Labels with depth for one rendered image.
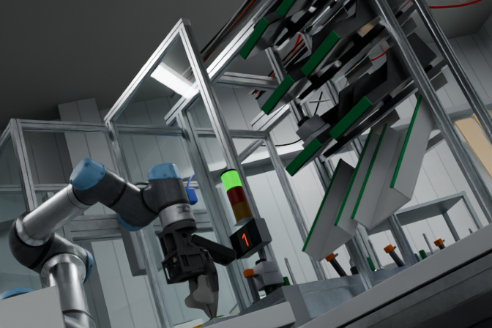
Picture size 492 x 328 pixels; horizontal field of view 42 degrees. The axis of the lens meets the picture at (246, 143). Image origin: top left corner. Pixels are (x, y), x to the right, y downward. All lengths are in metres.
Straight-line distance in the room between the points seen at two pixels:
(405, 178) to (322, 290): 0.33
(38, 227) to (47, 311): 0.49
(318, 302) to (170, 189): 0.41
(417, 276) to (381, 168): 0.41
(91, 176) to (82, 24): 3.24
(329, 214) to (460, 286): 0.50
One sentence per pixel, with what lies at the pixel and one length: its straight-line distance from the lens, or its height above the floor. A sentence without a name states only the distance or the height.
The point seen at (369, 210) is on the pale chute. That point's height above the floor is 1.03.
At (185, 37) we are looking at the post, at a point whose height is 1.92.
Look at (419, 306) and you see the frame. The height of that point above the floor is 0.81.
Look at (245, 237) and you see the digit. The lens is 1.78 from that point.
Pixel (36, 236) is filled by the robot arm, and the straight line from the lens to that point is 1.72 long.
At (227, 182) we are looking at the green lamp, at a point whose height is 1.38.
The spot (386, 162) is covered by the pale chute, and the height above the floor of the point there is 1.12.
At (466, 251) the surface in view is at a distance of 0.93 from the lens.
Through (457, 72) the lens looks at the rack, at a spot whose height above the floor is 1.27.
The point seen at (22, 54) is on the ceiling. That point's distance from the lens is 4.81.
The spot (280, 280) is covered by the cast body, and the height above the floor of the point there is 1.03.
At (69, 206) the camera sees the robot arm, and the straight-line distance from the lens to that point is 1.55.
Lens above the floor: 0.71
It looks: 24 degrees up
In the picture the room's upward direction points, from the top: 21 degrees counter-clockwise
